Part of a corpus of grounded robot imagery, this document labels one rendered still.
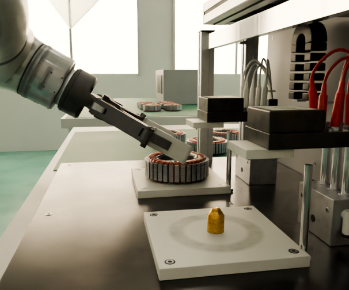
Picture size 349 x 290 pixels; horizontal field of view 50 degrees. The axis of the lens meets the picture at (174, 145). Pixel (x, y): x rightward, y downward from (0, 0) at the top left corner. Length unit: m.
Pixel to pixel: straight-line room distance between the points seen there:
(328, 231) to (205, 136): 0.46
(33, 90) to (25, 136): 4.67
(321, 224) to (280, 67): 0.46
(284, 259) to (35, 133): 4.95
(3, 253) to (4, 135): 4.84
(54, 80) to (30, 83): 0.03
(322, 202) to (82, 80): 0.38
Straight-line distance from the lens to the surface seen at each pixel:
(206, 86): 0.84
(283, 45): 0.85
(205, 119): 0.63
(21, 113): 5.25
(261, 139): 0.41
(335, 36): 0.69
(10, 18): 0.46
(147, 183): 0.63
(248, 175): 0.67
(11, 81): 0.61
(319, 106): 0.46
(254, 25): 0.58
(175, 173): 0.61
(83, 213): 0.54
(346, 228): 0.45
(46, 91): 0.60
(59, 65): 0.60
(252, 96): 0.66
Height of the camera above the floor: 0.95
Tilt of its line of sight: 10 degrees down
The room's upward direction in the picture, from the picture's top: straight up
